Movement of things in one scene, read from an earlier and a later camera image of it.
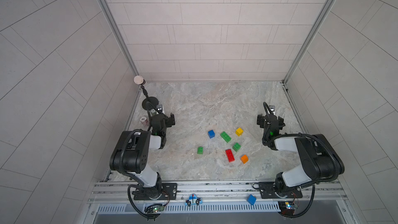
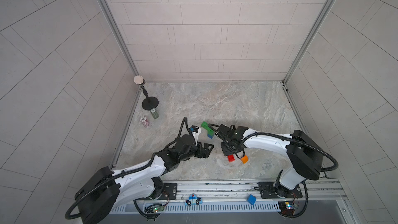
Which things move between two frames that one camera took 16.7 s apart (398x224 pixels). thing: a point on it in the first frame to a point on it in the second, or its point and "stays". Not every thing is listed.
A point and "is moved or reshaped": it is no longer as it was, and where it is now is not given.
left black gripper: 169,122 to 205,154
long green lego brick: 225,137 is moved or reshaped
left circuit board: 154,208 stays
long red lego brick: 230,155 stays
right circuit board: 287,208 stays
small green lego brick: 236,147 is moved or reshaped
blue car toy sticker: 193,200 stays
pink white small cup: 144,121 stays
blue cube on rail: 251,199 stays
